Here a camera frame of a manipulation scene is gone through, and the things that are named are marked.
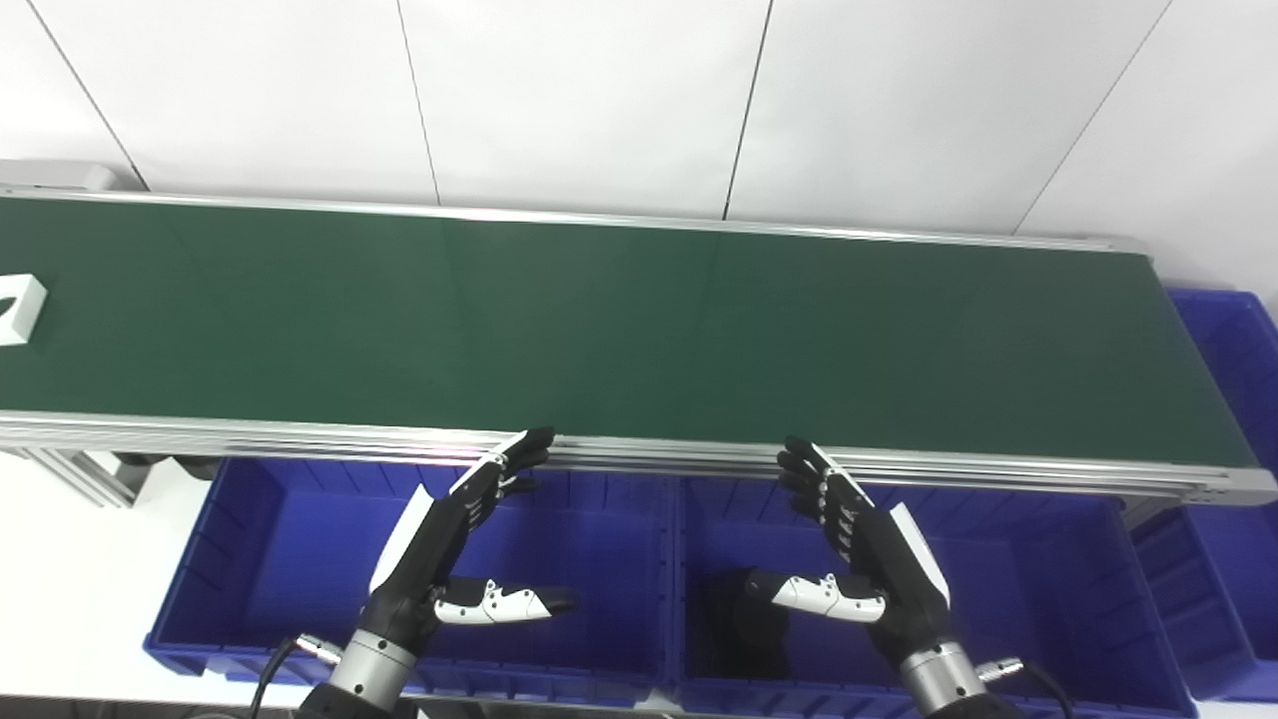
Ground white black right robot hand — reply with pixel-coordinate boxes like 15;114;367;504
744;435;952;668

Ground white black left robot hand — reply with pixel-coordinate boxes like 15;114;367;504
359;426;578;658

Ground white part with round hole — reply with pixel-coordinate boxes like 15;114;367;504
0;274;49;348

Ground blue plastic bin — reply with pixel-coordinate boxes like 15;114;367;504
144;456;682;706
1128;289;1278;702
673;473;1199;719

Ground green conveyor belt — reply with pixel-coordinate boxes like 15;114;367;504
0;184;1278;507
0;196;1261;470

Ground aluminium conveyor leg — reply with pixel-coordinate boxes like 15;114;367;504
0;446;153;509

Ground grey conveyor end housing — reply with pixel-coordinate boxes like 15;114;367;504
0;159;123;194

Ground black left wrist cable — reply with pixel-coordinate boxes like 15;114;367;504
248;633;346;719

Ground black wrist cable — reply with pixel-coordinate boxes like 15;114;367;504
248;633;346;719
975;656;1075;719

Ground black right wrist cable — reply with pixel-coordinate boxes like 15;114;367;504
975;656;1075;719

